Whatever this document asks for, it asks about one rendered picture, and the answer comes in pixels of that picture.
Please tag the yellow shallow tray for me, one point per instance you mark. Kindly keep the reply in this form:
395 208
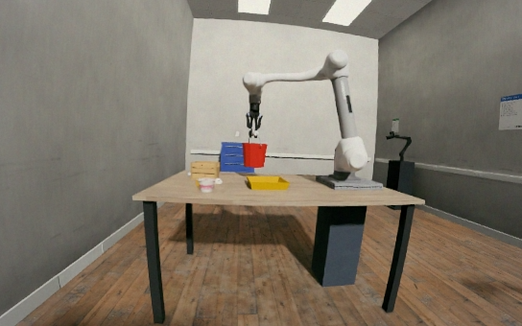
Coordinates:
267 183

